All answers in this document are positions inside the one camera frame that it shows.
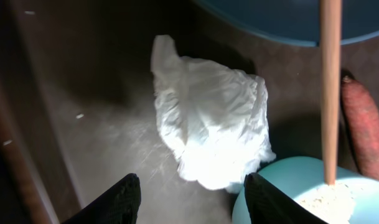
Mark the white rice pile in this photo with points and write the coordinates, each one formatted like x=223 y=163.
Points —
x=331 y=203

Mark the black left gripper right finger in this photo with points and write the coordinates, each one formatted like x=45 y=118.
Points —
x=268 y=205

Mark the dark blue plate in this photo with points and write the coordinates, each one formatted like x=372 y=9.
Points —
x=295 y=22

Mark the white napkin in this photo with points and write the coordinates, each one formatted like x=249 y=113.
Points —
x=213 y=118

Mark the orange carrot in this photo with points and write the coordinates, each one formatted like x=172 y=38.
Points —
x=362 y=117

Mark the wooden chopstick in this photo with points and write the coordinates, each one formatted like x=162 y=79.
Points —
x=330 y=44

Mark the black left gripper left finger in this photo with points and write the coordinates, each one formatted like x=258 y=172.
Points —
x=119 y=204

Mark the light blue bowl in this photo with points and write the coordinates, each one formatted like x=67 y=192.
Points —
x=302 y=178

